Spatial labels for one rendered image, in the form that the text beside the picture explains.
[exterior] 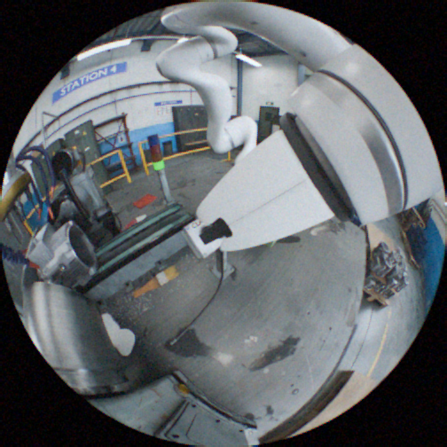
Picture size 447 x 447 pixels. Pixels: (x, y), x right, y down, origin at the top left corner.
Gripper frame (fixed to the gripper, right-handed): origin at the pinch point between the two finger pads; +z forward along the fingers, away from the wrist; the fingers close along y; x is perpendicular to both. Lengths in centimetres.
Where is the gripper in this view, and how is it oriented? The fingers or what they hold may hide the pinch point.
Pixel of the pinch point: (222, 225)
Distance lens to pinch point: 19.1
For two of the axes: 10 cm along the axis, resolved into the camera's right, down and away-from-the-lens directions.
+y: -7.2, 4.8, -4.9
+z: -4.2, 2.6, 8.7
